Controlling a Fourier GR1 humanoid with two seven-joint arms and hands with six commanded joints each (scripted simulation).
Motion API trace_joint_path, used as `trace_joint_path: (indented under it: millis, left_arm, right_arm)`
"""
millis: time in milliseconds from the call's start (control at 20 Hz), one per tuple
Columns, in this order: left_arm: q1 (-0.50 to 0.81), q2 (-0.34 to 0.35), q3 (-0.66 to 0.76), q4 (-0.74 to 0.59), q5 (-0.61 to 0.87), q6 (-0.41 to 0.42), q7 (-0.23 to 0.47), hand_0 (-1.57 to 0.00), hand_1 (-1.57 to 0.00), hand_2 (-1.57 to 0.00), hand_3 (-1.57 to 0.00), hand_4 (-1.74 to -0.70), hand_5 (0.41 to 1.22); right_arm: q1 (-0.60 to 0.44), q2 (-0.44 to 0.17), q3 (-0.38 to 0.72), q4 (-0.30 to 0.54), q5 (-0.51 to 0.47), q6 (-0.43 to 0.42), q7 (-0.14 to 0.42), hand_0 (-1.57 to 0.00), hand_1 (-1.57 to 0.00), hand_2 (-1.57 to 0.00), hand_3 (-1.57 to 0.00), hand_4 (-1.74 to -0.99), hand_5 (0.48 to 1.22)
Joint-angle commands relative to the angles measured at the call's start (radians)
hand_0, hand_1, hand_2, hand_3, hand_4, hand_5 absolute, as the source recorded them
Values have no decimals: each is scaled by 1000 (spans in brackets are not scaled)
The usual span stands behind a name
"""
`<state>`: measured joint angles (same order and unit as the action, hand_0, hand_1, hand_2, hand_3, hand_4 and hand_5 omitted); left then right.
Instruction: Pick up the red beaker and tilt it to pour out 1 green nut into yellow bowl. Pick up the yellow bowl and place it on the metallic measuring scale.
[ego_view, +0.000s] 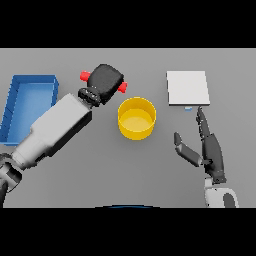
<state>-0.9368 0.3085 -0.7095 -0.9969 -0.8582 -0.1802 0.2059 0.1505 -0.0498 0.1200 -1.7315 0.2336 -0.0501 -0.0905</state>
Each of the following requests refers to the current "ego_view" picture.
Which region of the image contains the yellow bowl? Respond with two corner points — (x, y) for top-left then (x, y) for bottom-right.
(117, 96), (157, 141)

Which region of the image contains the blue tray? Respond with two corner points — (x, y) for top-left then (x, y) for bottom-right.
(0, 74), (60, 147)

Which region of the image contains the red beaker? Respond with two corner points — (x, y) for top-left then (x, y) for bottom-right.
(79, 70), (128, 94)

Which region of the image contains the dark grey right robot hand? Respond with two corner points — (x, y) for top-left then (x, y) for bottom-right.
(173, 105), (227, 185)

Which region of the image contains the pale square measuring scale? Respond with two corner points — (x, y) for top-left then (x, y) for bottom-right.
(166, 70), (211, 111)

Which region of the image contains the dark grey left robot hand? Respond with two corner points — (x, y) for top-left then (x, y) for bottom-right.
(77, 63), (125, 108)

